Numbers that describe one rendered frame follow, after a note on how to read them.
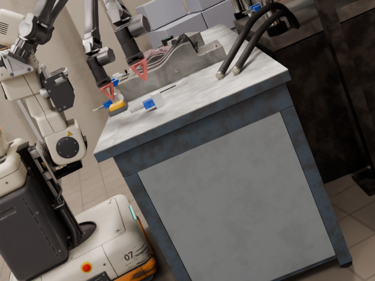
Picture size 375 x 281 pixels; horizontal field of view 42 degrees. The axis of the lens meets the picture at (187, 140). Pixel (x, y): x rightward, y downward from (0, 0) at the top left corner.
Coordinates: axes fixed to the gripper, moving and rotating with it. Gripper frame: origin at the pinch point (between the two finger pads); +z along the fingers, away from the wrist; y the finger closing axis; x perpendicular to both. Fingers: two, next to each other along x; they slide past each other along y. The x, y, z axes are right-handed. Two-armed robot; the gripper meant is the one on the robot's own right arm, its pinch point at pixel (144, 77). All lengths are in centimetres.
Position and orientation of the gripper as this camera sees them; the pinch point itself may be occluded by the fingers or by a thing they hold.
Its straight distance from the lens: 186.6
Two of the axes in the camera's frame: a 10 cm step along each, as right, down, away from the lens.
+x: -9.0, 4.3, -0.6
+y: -1.7, -2.3, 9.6
